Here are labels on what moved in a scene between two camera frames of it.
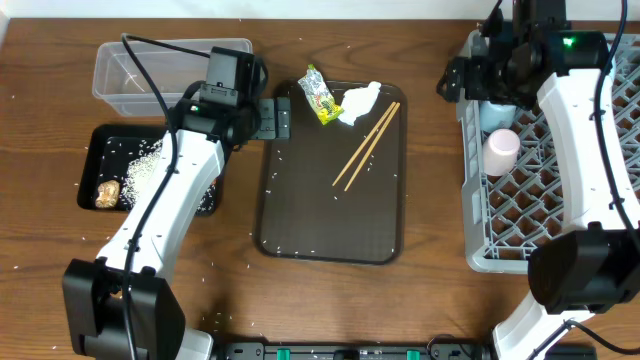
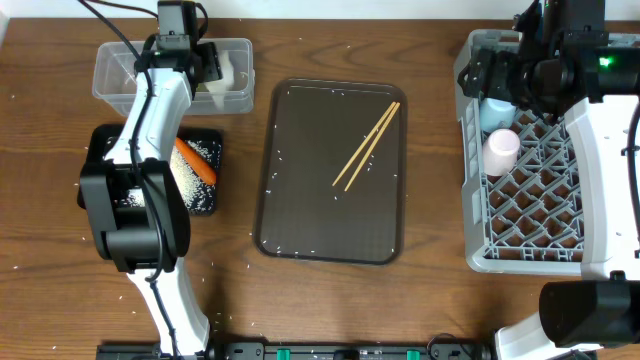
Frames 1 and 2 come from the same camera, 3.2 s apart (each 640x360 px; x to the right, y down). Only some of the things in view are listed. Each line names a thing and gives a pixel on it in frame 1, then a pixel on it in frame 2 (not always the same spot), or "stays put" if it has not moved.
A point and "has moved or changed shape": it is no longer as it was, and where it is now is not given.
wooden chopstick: x=374 y=144 stays put
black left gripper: x=273 y=126 → x=209 y=54
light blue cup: x=495 y=116 stays put
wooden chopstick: x=363 y=144 stays put
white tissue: x=358 y=101 has moved or changed shape
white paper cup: x=500 y=152 stays put
